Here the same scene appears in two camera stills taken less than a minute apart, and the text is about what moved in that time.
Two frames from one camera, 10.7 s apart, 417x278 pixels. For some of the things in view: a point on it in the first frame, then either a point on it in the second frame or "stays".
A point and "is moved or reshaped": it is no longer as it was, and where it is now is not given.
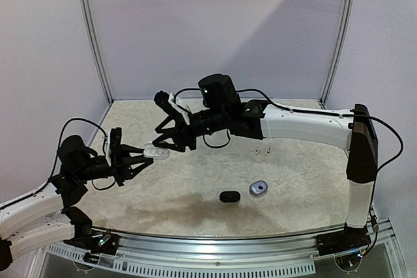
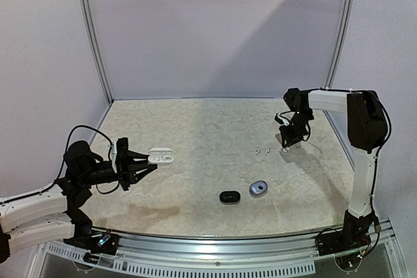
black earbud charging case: [230, 196] stays
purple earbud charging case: [258, 188] stays
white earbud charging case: [156, 153] is moved or reshaped
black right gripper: [182, 127] -> [291, 133]
